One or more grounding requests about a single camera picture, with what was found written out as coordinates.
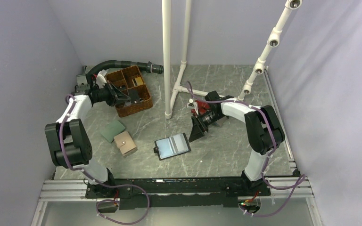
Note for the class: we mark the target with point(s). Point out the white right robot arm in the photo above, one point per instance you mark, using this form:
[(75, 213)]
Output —
[(264, 131)]

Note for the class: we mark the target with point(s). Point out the black leather card holder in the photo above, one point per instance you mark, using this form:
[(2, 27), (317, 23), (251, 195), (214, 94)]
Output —
[(171, 146)]

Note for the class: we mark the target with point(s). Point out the aluminium table edge rail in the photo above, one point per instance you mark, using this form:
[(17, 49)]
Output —
[(291, 159)]

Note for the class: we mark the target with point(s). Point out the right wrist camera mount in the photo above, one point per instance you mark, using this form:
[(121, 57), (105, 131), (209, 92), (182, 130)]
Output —
[(193, 106)]

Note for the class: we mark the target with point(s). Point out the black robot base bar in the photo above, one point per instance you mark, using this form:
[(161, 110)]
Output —
[(178, 192)]

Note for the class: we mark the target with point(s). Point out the beige snap card holder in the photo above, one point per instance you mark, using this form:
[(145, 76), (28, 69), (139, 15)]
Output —
[(125, 143)]

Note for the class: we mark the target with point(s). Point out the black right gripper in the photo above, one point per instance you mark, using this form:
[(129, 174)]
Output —
[(198, 130)]

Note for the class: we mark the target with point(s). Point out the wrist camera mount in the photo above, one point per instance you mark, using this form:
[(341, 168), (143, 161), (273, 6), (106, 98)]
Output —
[(100, 78), (193, 106)]

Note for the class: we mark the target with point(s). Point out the brown wicker basket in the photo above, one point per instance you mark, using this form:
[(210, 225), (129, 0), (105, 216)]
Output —
[(125, 76)]

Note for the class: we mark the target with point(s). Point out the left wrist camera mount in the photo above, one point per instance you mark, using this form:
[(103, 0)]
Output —
[(100, 78)]

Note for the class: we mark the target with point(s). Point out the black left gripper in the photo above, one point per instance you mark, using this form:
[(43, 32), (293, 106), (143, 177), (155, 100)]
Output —
[(116, 97)]

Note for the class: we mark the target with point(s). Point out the red leather card holder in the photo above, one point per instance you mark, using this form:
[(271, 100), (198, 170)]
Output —
[(203, 107)]

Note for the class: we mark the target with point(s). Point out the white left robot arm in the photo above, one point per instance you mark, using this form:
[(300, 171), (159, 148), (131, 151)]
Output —
[(67, 139)]

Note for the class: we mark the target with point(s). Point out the gold VIP card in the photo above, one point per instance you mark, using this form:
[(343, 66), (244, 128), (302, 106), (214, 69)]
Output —
[(138, 81)]

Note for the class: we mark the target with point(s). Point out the black VIP card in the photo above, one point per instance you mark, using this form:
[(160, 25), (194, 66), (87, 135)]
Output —
[(135, 98)]

